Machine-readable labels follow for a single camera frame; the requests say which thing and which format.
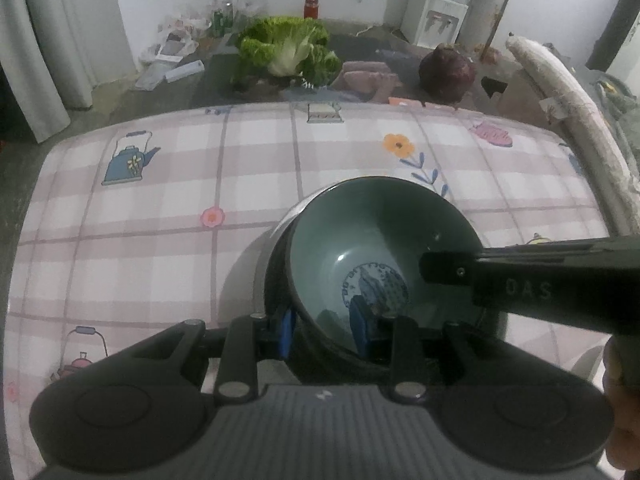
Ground green ceramic bowl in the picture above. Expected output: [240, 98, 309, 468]
[285, 177, 483, 356]

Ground stainless steel bowl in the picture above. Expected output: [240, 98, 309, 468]
[262, 174, 501, 371]

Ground person's right hand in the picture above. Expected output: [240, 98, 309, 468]
[602, 337, 639, 471]

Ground rolled white mat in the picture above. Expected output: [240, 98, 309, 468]
[506, 36, 639, 235]

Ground pink plaid tablecloth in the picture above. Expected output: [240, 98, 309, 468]
[1, 103, 608, 479]

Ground red cabbage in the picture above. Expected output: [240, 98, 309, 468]
[419, 44, 476, 105]

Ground green lettuce head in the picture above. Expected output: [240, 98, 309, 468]
[232, 16, 342, 87]

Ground white water dispenser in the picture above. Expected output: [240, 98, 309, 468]
[400, 0, 469, 49]

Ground white plastic bags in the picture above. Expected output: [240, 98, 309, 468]
[138, 14, 212, 65]

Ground beige rolled paper column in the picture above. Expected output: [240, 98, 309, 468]
[458, 0, 509, 54]

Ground red jar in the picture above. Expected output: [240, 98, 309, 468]
[304, 0, 319, 20]

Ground grey curtain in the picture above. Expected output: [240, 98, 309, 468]
[1, 0, 134, 143]

